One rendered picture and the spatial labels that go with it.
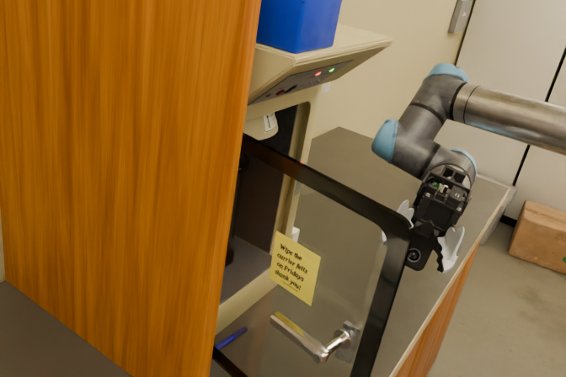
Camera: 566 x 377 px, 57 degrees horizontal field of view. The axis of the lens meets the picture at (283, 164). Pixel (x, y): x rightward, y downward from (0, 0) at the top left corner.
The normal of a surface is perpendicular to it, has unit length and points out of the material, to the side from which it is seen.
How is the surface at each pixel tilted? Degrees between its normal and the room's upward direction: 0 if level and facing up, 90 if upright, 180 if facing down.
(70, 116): 90
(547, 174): 90
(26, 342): 0
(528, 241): 92
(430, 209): 89
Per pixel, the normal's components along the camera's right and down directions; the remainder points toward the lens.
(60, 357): 0.16, -0.90
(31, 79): -0.54, 0.27
